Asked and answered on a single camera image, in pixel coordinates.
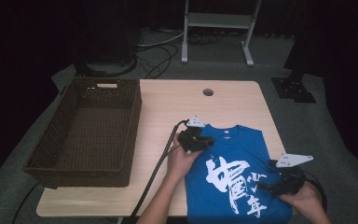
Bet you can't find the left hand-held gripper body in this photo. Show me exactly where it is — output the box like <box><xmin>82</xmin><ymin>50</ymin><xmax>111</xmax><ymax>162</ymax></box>
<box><xmin>176</xmin><ymin>115</ymin><xmax>205</xmax><ymax>154</ymax></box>

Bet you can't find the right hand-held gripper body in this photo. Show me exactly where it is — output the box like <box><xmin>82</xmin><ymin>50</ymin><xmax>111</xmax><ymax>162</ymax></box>
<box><xmin>268</xmin><ymin>152</ymin><xmax>314</xmax><ymax>197</ymax></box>

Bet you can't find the blue t-shirt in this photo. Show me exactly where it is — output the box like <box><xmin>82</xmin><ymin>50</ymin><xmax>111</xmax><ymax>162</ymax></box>
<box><xmin>185</xmin><ymin>124</ymin><xmax>294</xmax><ymax>224</ymax></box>

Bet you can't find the brown wicker basket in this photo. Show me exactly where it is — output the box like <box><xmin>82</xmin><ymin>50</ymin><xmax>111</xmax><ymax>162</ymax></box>
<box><xmin>22</xmin><ymin>77</ymin><xmax>143</xmax><ymax>190</ymax></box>

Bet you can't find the person's left hand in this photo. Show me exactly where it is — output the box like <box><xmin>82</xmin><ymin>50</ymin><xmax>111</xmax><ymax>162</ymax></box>
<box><xmin>167</xmin><ymin>133</ymin><xmax>204</xmax><ymax>179</ymax></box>

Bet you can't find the person's right hand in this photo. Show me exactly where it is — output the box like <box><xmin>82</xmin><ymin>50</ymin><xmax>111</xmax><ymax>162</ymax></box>
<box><xmin>279</xmin><ymin>181</ymin><xmax>324</xmax><ymax>217</ymax></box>

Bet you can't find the white metal stand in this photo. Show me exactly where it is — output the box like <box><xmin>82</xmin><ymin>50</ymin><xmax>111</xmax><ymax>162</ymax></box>
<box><xmin>180</xmin><ymin>0</ymin><xmax>263</xmax><ymax>67</ymax></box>

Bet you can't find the black round stand base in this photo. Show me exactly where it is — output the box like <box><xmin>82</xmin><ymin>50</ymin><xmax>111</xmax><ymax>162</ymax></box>
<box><xmin>74</xmin><ymin>54</ymin><xmax>138</xmax><ymax>78</ymax></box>

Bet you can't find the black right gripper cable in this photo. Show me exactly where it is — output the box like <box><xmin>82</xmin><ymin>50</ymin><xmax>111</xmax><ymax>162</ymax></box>
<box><xmin>302</xmin><ymin>169</ymin><xmax>328</xmax><ymax>213</ymax></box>

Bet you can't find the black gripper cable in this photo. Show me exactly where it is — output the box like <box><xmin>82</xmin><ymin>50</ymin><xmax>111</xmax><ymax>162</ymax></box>
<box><xmin>302</xmin><ymin>169</ymin><xmax>328</xmax><ymax>213</ymax></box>
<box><xmin>129</xmin><ymin>119</ymin><xmax>190</xmax><ymax>224</ymax></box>

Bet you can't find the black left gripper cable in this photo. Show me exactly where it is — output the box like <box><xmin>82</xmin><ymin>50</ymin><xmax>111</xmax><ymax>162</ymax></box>
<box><xmin>129</xmin><ymin>119</ymin><xmax>190</xmax><ymax>224</ymax></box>

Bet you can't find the black stand base plate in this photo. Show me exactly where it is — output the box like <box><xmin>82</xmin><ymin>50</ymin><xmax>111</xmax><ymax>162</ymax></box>
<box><xmin>270</xmin><ymin>72</ymin><xmax>317</xmax><ymax>105</ymax></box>

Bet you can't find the black cable bundle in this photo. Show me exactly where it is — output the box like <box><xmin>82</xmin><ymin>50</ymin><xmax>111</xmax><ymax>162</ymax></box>
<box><xmin>187</xmin><ymin>32</ymin><xmax>219</xmax><ymax>47</ymax></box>

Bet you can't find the white floor cable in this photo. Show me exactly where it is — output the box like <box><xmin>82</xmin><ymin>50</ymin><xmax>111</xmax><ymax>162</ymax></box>
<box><xmin>136</xmin><ymin>31</ymin><xmax>186</xmax><ymax>49</ymax></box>

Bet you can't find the thin black floor cable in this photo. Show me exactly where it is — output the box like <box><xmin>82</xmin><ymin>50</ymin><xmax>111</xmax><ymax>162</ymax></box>
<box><xmin>11</xmin><ymin>181</ymin><xmax>41</xmax><ymax>224</ymax></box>

